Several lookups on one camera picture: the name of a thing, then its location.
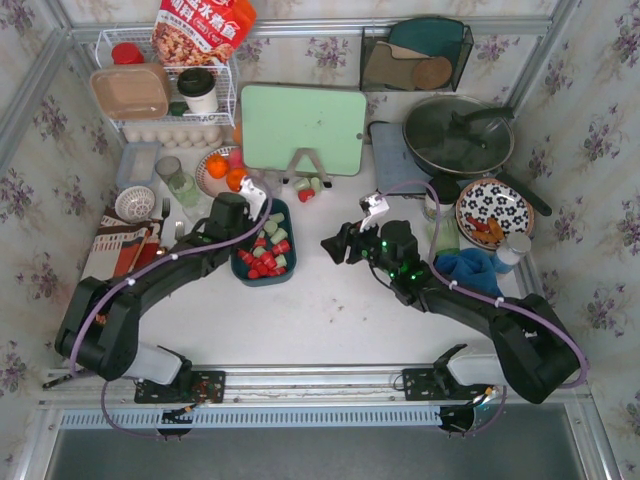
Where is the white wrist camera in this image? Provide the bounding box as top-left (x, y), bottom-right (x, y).
top-left (239, 176), bottom-right (267, 220)
top-left (359, 192), bottom-right (390, 232)

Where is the green coffee capsule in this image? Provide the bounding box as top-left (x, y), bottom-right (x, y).
top-left (310, 177), bottom-right (323, 193)
top-left (267, 212), bottom-right (285, 226)
top-left (274, 254), bottom-right (287, 268)
top-left (293, 178), bottom-right (311, 192)

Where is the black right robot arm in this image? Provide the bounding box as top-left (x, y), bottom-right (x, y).
top-left (320, 221), bottom-right (588, 404)

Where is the black pan with glass lid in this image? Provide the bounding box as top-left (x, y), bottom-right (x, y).
top-left (402, 95), bottom-right (552, 217)

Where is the silver fork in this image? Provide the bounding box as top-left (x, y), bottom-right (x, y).
top-left (174, 221), bottom-right (185, 241)
top-left (159, 197), bottom-right (171, 236)

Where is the black mesh organizer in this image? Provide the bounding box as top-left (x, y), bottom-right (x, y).
top-left (359, 16), bottom-right (474, 92)

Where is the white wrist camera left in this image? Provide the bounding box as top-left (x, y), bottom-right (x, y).
top-left (239, 176), bottom-right (267, 220)

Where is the white jar black lid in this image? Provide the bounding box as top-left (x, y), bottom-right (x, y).
top-left (423, 175), bottom-right (461, 221)

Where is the white strainer basket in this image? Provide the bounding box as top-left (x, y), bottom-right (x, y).
top-left (114, 186), bottom-right (155, 223)

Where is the grey induction cooker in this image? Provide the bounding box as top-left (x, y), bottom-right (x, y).
top-left (368, 121), bottom-right (431, 192)

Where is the brown plastic lunch box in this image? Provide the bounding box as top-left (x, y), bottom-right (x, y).
top-left (90, 63), bottom-right (171, 121)

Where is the green cutting board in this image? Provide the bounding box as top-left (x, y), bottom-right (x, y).
top-left (240, 84), bottom-right (367, 176)

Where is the striped kitchen towel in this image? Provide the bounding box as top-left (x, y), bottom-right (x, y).
top-left (81, 208), bottom-right (164, 280)

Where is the blue jar silver lid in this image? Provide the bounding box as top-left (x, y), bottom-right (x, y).
top-left (492, 232), bottom-right (531, 274)

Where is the red snack bag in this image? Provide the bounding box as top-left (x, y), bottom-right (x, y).
top-left (151, 0), bottom-right (257, 67)

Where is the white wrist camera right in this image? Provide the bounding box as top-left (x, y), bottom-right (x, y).
top-left (359, 192), bottom-right (390, 232)

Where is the white wire rack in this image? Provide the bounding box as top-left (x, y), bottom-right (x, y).
top-left (91, 27), bottom-right (238, 129)

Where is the green glass cup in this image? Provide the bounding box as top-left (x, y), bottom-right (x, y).
top-left (155, 156), bottom-right (200, 208)

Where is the teal plastic storage basket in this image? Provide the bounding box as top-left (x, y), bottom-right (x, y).
top-left (231, 199), bottom-right (297, 287)

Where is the red capped jar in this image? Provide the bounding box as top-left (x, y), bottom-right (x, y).
top-left (111, 42), bottom-right (145, 66)

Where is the egg tray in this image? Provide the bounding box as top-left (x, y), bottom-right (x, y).
top-left (123, 126), bottom-right (225, 148)

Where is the floral patterned plate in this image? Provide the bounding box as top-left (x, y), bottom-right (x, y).
top-left (455, 178), bottom-right (534, 251)

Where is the white cup black lid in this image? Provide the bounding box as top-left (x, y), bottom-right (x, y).
top-left (177, 67), bottom-right (219, 114)

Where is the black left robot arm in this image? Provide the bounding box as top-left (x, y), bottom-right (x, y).
top-left (54, 193), bottom-right (273, 385)

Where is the clear glass tumbler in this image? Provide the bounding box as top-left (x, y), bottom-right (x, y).
top-left (183, 197), bottom-right (212, 225)

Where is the clear container blue lid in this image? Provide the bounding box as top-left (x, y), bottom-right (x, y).
top-left (116, 142), bottom-right (161, 189)

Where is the green glass bottle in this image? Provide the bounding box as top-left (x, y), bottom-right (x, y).
top-left (427, 217), bottom-right (460, 255)

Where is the pink bowl with oranges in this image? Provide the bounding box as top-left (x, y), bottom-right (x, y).
top-left (195, 146), bottom-right (248, 198)

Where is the blue cloth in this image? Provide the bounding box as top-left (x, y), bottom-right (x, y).
top-left (435, 248), bottom-right (503, 297)

